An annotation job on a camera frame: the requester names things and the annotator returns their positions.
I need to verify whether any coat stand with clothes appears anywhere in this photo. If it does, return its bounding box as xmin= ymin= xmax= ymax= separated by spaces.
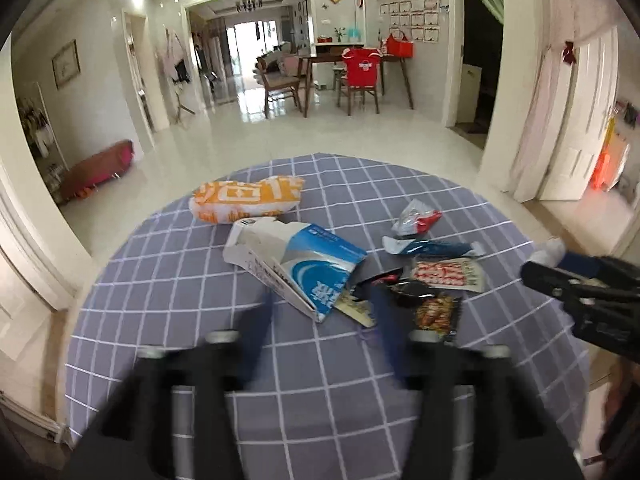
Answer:
xmin=156 ymin=29 xmax=198 ymax=123

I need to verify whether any bare wooden chair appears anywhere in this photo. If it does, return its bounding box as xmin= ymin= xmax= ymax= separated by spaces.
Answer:
xmin=256 ymin=56 xmax=303 ymax=120

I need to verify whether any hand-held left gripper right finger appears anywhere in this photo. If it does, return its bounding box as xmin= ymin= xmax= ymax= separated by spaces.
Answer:
xmin=369 ymin=282 xmax=586 ymax=480

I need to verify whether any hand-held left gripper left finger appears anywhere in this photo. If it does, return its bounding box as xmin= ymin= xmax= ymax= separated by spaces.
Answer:
xmin=65 ymin=287 xmax=276 ymax=480

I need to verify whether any white cabinet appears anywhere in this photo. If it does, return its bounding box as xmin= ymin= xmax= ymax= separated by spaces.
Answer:
xmin=455 ymin=64 xmax=483 ymax=126

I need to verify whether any red basket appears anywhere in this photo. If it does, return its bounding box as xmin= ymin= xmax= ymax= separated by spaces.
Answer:
xmin=384 ymin=30 xmax=415 ymax=58

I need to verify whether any grey sofa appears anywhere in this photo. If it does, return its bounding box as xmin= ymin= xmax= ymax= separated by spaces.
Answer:
xmin=260 ymin=40 xmax=301 ymax=78

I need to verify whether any pink floral curtain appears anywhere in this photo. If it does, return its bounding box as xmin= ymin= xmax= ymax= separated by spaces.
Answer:
xmin=510 ymin=35 xmax=576 ymax=201

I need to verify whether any small framed picture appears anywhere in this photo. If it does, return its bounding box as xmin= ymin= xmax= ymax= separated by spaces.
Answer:
xmin=51 ymin=39 xmax=81 ymax=90

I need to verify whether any blue white tube wrapper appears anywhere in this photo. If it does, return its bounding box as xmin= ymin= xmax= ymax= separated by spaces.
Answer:
xmin=382 ymin=236 xmax=485 ymax=258

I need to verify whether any dark snack packet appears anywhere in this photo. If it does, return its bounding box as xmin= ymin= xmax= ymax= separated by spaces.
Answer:
xmin=392 ymin=280 xmax=463 ymax=345

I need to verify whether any group of wall certificates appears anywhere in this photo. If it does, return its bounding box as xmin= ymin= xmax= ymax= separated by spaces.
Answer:
xmin=378 ymin=0 xmax=442 ymax=43

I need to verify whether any red white wrapper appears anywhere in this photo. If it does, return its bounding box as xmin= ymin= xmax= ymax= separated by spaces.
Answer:
xmin=391 ymin=199 xmax=444 ymax=238

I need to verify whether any white panelled door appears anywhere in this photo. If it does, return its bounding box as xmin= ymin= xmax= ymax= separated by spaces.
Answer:
xmin=540 ymin=27 xmax=621 ymax=206
xmin=0 ymin=245 xmax=61 ymax=361

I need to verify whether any white clothes rack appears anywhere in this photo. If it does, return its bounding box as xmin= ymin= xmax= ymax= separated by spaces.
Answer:
xmin=15 ymin=82 xmax=71 ymax=186

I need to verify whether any small white plastic bottle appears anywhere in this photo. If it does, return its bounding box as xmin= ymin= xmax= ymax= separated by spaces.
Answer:
xmin=530 ymin=238 xmax=567 ymax=266

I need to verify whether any grey-blue checked tablecloth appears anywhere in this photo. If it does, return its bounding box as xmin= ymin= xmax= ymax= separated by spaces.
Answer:
xmin=64 ymin=154 xmax=591 ymax=480

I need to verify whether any red chair cover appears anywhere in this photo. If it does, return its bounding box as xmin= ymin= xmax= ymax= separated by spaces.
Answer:
xmin=341 ymin=47 xmax=385 ymax=87

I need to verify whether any pink brown bench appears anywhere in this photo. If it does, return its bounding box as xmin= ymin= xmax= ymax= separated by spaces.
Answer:
xmin=59 ymin=140 xmax=136 ymax=203

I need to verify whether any orange plastic stool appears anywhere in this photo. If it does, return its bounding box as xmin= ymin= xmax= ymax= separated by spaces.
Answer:
xmin=592 ymin=147 xmax=621 ymax=191

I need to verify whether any person's right forearm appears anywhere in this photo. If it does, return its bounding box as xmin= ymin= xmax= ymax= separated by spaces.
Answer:
xmin=597 ymin=365 xmax=640 ymax=466

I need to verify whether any wooden dining table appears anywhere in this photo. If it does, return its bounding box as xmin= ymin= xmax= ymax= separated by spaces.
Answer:
xmin=300 ymin=50 xmax=415 ymax=118

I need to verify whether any wooden chair with cover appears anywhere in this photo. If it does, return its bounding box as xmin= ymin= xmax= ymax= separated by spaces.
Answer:
xmin=336 ymin=47 xmax=381 ymax=116

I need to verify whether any orange white snack bag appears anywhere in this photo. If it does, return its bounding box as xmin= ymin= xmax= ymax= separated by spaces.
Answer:
xmin=190 ymin=176 xmax=306 ymax=224

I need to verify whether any black card packet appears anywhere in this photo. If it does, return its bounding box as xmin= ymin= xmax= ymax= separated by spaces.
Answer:
xmin=334 ymin=269 xmax=403 ymax=330

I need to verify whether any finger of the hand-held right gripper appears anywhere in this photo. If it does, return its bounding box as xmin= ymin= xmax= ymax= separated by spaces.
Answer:
xmin=520 ymin=262 xmax=640 ymax=306
xmin=560 ymin=254 xmax=640 ymax=288

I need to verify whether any blue white milk carton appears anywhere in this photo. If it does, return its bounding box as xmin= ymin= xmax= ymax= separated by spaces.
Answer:
xmin=222 ymin=219 xmax=368 ymax=323

